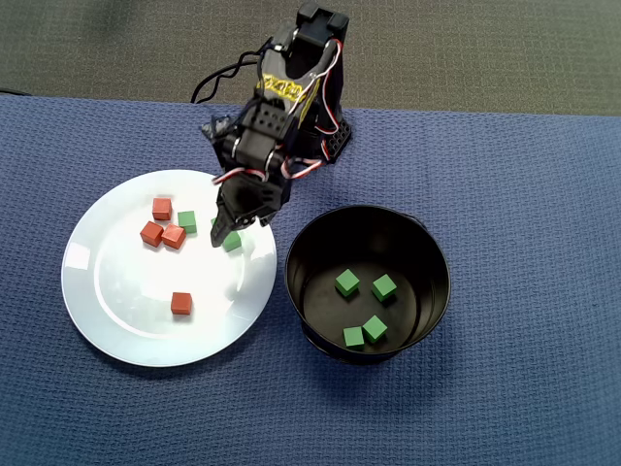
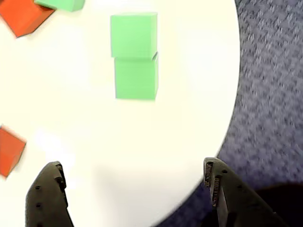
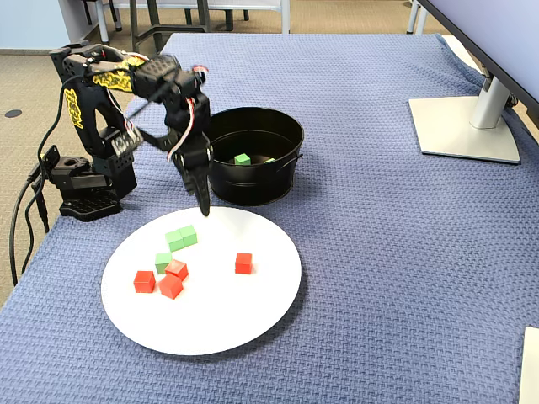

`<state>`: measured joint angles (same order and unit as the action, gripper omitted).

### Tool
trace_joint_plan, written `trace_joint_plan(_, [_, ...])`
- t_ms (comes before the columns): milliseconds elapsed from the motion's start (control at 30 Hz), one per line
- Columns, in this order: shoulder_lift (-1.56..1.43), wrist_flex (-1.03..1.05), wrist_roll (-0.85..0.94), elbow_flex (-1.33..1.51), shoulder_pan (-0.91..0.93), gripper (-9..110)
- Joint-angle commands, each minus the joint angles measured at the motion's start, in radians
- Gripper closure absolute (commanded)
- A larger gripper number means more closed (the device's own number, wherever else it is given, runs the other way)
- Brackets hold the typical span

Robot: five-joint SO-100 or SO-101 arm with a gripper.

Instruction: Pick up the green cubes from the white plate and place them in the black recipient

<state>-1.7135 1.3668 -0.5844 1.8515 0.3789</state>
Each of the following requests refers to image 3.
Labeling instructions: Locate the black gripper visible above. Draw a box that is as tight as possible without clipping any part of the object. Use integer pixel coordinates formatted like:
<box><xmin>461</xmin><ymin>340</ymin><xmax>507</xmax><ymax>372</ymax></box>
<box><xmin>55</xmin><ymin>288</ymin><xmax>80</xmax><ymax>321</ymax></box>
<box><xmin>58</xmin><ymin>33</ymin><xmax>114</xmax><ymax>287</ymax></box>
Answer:
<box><xmin>162</xmin><ymin>90</ymin><xmax>215</xmax><ymax>219</ymax></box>

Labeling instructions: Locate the white round plate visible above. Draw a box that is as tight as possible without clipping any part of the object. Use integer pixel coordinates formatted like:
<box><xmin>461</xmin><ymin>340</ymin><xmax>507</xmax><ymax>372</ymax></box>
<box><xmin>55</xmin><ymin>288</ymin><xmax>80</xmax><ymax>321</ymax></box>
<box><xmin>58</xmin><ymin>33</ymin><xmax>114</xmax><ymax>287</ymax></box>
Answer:
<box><xmin>99</xmin><ymin>205</ymin><xmax>303</xmax><ymax>357</ymax></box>

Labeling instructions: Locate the black metal pot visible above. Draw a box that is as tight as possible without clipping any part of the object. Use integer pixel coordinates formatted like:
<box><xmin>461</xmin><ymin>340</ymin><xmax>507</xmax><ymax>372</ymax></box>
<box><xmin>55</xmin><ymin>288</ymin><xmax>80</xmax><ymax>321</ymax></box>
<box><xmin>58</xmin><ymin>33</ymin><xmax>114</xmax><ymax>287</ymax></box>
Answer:
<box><xmin>205</xmin><ymin>106</ymin><xmax>305</xmax><ymax>207</ymax></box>

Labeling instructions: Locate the red wooden cube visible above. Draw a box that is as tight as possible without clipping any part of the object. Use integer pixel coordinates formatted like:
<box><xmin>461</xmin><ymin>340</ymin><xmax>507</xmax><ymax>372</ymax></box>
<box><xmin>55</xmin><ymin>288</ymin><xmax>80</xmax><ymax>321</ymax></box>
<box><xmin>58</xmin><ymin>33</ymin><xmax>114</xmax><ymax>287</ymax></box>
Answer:
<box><xmin>234</xmin><ymin>252</ymin><xmax>253</xmax><ymax>275</ymax></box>
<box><xmin>158</xmin><ymin>274</ymin><xmax>184</xmax><ymax>300</ymax></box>
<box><xmin>133</xmin><ymin>270</ymin><xmax>157</xmax><ymax>295</ymax></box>
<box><xmin>164</xmin><ymin>259</ymin><xmax>189</xmax><ymax>282</ymax></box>

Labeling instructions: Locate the black legged chair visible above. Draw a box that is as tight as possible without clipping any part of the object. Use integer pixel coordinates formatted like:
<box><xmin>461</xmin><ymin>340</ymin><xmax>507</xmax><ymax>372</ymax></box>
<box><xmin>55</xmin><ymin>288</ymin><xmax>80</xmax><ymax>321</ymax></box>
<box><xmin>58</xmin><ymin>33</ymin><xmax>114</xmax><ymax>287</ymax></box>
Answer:
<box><xmin>183</xmin><ymin>0</ymin><xmax>250</xmax><ymax>32</ymax></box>

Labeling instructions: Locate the blue woven cloth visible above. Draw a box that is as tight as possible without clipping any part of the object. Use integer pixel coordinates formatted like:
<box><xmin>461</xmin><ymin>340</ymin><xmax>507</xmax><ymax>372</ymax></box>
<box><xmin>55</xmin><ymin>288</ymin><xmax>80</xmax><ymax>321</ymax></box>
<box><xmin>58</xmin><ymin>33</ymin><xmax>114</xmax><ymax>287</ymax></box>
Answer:
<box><xmin>0</xmin><ymin>32</ymin><xmax>539</xmax><ymax>404</ymax></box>

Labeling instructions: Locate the white desk with leg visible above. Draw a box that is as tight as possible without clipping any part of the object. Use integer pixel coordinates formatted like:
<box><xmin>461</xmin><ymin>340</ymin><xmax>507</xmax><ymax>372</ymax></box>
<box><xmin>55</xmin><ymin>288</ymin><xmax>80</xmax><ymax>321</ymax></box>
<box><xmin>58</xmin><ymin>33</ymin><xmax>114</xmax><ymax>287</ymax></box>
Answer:
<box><xmin>111</xmin><ymin>0</ymin><xmax>291</xmax><ymax>35</ymax></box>

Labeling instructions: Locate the white metal leg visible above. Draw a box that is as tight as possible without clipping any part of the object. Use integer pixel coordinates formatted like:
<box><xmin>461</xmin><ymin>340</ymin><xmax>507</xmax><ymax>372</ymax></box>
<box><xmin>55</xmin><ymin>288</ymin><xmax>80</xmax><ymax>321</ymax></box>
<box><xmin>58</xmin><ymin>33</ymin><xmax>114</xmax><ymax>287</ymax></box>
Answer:
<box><xmin>94</xmin><ymin>0</ymin><xmax>111</xmax><ymax>45</ymax></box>

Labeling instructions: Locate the computer monitor silver stand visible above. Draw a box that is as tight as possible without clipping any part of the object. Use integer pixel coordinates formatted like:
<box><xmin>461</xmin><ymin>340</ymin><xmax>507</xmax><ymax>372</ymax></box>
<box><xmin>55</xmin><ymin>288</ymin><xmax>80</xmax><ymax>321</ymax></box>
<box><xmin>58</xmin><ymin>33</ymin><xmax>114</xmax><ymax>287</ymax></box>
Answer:
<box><xmin>408</xmin><ymin>0</ymin><xmax>539</xmax><ymax>165</ymax></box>

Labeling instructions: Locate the white flat board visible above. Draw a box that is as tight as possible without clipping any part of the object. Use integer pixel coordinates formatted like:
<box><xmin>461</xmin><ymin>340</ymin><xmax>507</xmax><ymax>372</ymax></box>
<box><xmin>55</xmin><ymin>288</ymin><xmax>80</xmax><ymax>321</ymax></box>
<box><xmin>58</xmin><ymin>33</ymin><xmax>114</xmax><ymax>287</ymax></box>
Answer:
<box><xmin>518</xmin><ymin>326</ymin><xmax>539</xmax><ymax>404</ymax></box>

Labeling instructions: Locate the red white gripper servo wire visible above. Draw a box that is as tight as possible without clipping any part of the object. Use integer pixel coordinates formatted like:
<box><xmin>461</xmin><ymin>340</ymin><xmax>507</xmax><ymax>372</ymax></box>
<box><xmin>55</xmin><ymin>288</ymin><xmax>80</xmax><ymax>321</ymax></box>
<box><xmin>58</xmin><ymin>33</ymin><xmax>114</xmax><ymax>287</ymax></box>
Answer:
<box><xmin>167</xmin><ymin>95</ymin><xmax>199</xmax><ymax>163</ymax></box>

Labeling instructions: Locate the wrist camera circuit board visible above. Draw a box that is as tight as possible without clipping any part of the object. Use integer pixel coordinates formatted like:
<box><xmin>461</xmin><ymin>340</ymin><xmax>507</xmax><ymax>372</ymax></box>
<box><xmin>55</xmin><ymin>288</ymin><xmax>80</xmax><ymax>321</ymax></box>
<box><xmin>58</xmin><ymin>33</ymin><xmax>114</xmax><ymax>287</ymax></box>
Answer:
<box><xmin>109</xmin><ymin>132</ymin><xmax>144</xmax><ymax>157</ymax></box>

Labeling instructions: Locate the red white elbow servo wire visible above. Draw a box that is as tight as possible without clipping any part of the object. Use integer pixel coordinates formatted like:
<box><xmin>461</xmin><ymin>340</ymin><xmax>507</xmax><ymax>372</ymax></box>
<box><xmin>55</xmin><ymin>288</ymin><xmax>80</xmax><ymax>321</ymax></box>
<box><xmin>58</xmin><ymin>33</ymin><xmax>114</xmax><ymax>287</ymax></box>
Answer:
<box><xmin>103</xmin><ymin>86</ymin><xmax>140</xmax><ymax>136</ymax></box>

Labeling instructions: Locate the dark grey metal stool frame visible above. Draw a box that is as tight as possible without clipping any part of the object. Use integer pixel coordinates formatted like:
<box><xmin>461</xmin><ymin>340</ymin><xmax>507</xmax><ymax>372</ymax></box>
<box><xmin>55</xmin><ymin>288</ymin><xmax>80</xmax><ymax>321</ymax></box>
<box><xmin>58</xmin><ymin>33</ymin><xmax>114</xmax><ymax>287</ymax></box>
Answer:
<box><xmin>128</xmin><ymin>0</ymin><xmax>211</xmax><ymax>54</ymax></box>

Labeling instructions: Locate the thick black plug cable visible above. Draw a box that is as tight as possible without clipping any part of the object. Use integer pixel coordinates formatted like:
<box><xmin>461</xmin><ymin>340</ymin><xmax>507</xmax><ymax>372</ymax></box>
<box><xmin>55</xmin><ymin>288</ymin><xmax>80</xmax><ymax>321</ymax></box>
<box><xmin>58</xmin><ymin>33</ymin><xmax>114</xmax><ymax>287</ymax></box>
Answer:
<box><xmin>19</xmin><ymin>178</ymin><xmax>51</xmax><ymax>274</ymax></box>
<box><xmin>7</xmin><ymin>163</ymin><xmax>43</xmax><ymax>291</ymax></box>

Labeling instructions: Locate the white metal desk frame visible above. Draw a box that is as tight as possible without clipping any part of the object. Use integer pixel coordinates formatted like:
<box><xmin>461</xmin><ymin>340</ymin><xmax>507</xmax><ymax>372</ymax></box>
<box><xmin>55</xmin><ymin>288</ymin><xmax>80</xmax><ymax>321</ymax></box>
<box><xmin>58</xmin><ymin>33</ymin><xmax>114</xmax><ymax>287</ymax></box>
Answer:
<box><xmin>405</xmin><ymin>0</ymin><xmax>430</xmax><ymax>35</ymax></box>

